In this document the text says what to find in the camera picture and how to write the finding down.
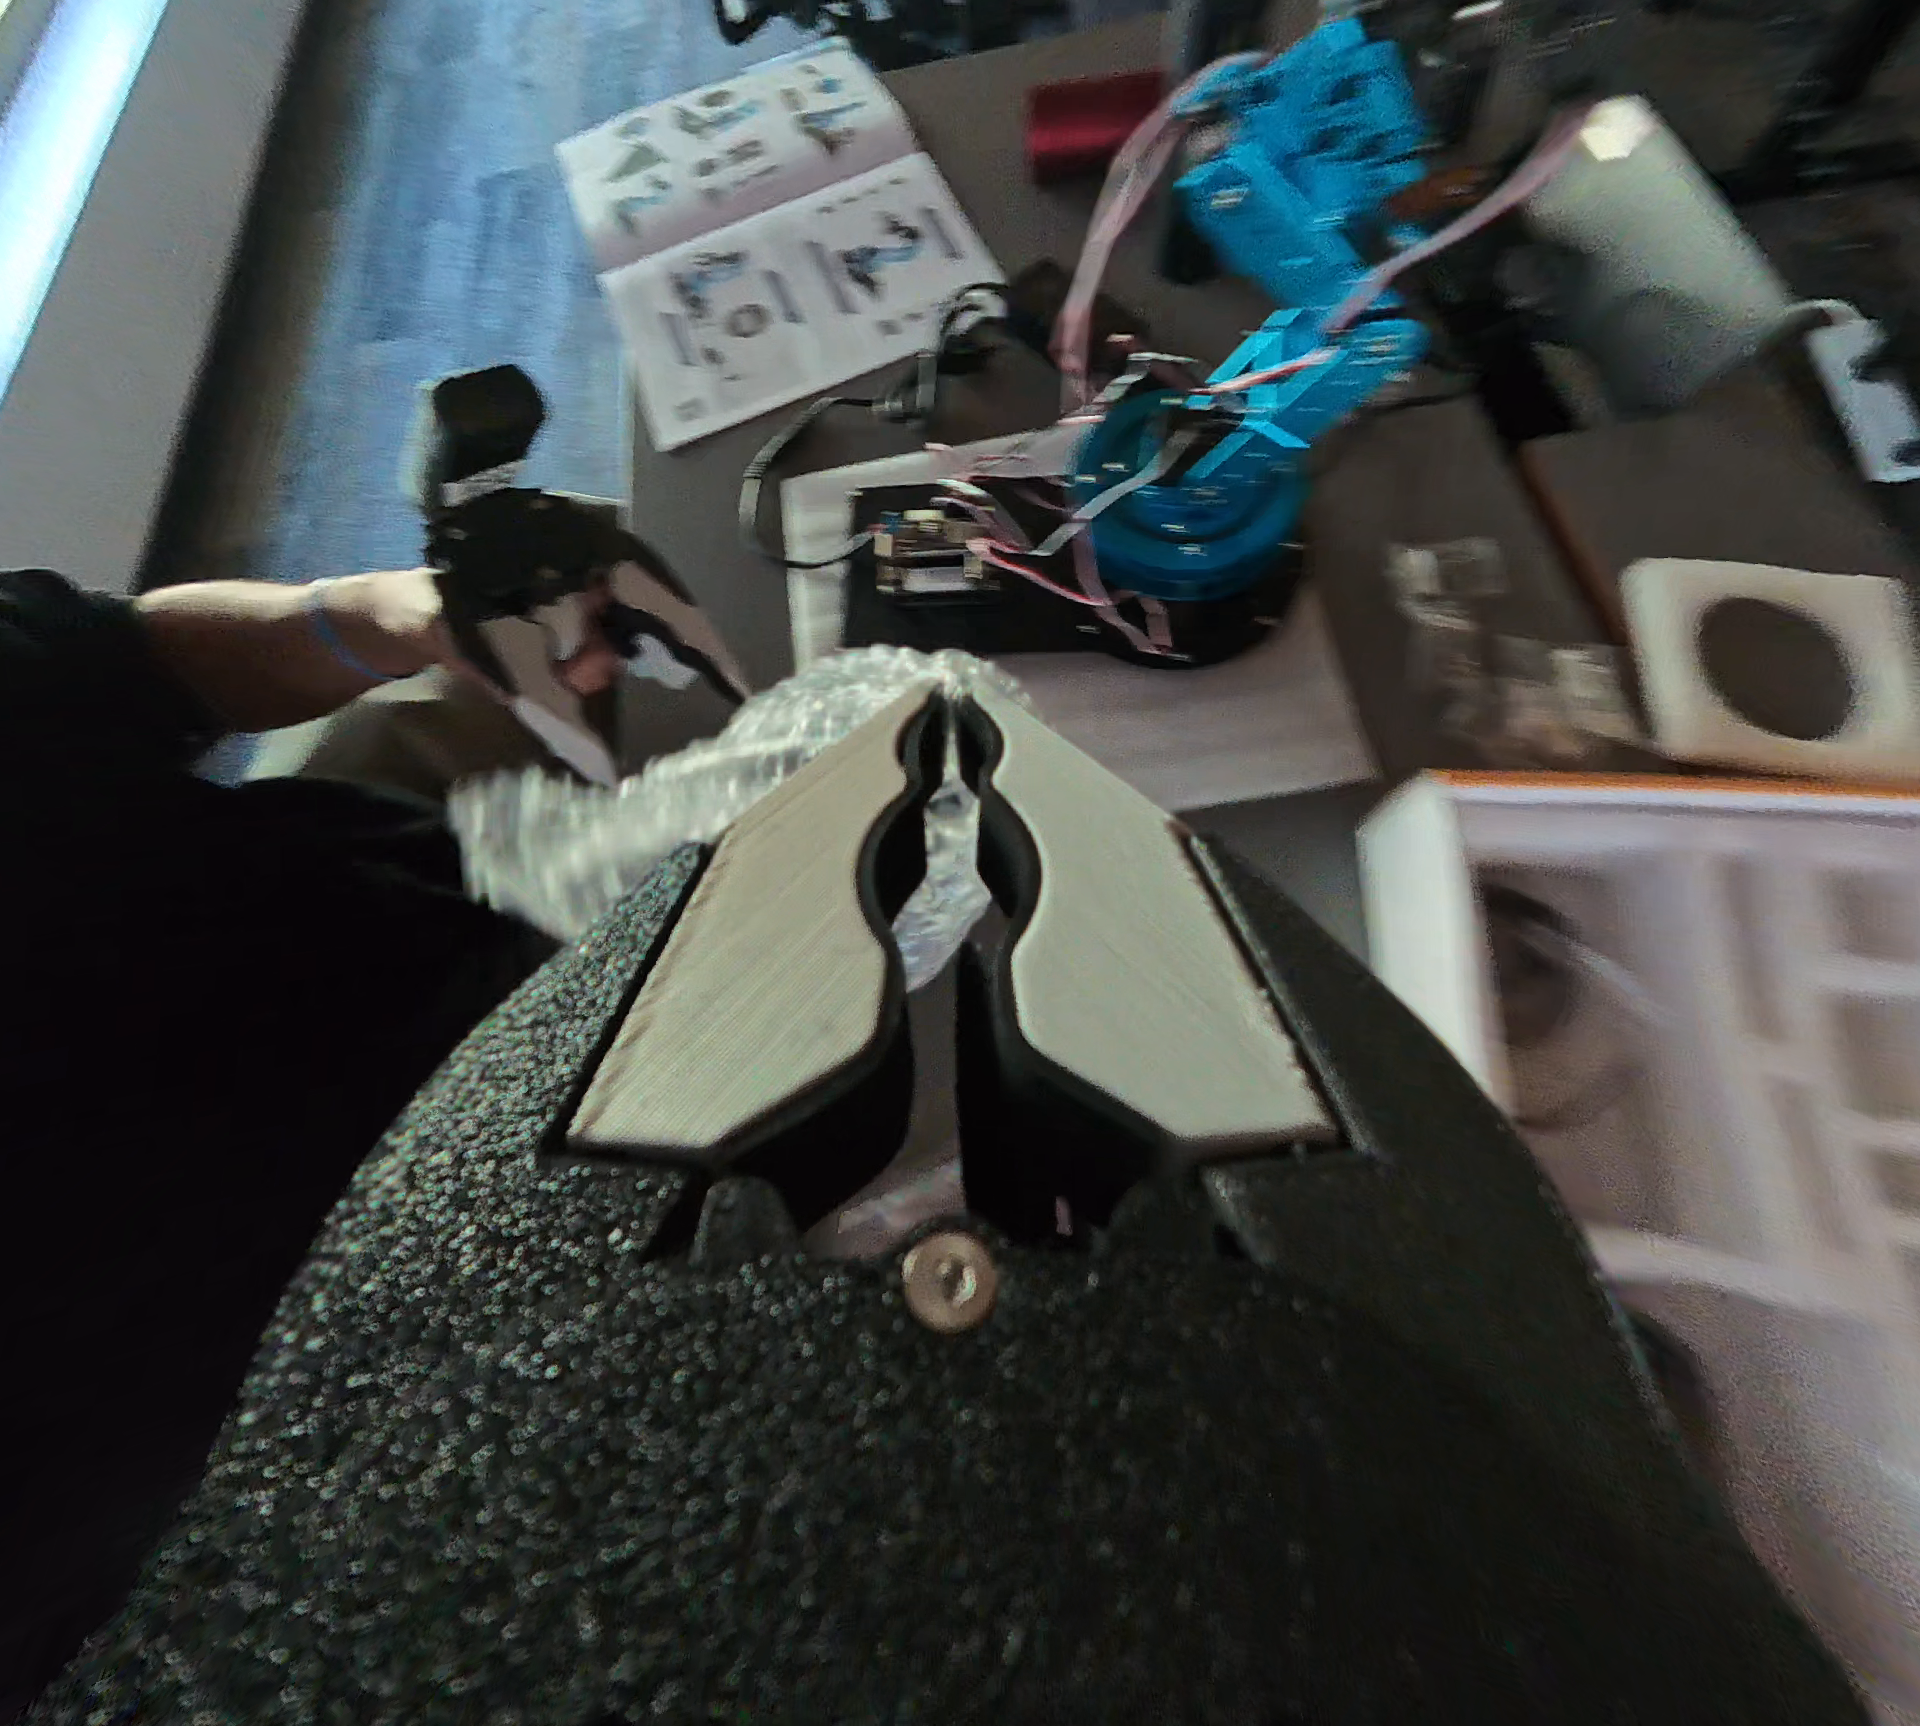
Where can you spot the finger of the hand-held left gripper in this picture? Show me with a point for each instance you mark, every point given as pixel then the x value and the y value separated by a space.
pixel 548 707
pixel 683 631

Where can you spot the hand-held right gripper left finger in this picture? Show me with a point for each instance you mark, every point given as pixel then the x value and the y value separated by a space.
pixel 751 961

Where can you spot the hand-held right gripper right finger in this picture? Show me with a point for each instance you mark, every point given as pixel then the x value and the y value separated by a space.
pixel 1155 990

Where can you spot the clear bubble wrap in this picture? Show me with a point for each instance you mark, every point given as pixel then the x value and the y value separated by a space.
pixel 600 811

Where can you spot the blue toy robot arm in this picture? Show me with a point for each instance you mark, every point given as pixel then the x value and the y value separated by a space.
pixel 1245 437

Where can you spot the person's left forearm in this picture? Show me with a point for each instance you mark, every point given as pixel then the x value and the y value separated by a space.
pixel 241 647

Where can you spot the person's left hand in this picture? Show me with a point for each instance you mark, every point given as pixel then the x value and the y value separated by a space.
pixel 408 624

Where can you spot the person's khaki pants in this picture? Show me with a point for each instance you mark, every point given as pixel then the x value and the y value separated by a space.
pixel 374 744

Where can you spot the blue wristband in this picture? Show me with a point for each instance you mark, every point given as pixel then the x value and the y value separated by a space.
pixel 343 639

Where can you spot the white foam sheet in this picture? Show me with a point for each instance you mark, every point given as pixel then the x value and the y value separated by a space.
pixel 1201 720

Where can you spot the white instruction booklet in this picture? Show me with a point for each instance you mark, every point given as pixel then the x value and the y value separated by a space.
pixel 764 240

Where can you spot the small clear parts bag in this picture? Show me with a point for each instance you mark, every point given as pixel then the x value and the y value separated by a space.
pixel 1500 647

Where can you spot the white cardboard box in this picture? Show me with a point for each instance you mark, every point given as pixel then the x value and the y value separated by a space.
pixel 1694 1050

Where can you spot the white foam block with hole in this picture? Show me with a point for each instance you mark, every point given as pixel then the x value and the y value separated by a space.
pixel 1664 677

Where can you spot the dark red cylinder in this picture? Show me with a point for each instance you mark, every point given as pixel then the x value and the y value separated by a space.
pixel 1093 129

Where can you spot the window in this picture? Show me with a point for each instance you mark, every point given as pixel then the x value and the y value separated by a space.
pixel 90 1

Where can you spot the grey cylindrical container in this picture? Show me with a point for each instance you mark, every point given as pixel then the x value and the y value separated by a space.
pixel 1635 240

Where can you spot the white power strip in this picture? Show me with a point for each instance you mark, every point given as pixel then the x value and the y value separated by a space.
pixel 1875 399

